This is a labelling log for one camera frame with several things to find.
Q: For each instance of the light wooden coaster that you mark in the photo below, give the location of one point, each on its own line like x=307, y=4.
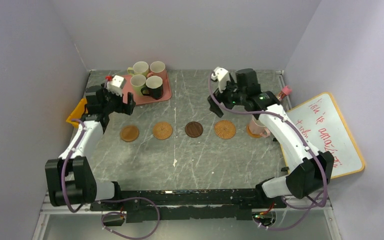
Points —
x=129, y=133

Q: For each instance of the green mug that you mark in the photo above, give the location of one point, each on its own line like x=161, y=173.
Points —
x=138, y=82
x=139, y=68

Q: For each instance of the woven coaster tan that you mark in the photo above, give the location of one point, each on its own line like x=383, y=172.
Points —
x=162, y=130

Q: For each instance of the woven coaster light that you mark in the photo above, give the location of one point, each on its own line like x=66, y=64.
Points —
x=225, y=129

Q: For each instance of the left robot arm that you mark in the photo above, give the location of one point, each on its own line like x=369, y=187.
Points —
x=70, y=179

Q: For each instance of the green mug back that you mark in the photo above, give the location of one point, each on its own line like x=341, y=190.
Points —
x=139, y=68

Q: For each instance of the glass jar with markers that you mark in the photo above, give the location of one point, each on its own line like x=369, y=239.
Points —
x=285, y=91

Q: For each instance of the green mug front middle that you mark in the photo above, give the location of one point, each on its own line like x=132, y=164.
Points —
x=138, y=82

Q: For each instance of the whiteboard with yellow frame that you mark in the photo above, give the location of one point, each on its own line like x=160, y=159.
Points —
x=321, y=122

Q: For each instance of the dark brown wooden coaster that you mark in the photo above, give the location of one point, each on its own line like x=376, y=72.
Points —
x=193, y=129

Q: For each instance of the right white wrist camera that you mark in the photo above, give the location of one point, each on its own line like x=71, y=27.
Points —
x=221, y=76

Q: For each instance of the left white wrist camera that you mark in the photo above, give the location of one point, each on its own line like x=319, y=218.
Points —
x=115, y=84

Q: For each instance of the aluminium rail frame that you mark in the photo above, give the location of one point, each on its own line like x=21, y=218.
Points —
x=269, y=220

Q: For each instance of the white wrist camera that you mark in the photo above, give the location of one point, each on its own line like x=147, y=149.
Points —
x=115, y=84
x=221, y=76

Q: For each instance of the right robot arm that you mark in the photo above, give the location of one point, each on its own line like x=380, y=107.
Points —
x=310, y=169

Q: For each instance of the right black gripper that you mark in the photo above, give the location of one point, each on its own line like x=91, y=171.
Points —
x=221, y=96

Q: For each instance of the black mug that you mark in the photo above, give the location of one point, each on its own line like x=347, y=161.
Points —
x=153, y=87

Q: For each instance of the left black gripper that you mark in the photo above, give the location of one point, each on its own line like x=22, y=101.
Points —
x=123, y=108

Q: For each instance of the yellow plastic bin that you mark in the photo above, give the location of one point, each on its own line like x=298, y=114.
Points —
x=76, y=112

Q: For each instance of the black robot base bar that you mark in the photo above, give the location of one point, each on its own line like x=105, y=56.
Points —
x=151, y=205

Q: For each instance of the pink mug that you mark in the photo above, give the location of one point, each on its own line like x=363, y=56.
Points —
x=158, y=68
x=256, y=127

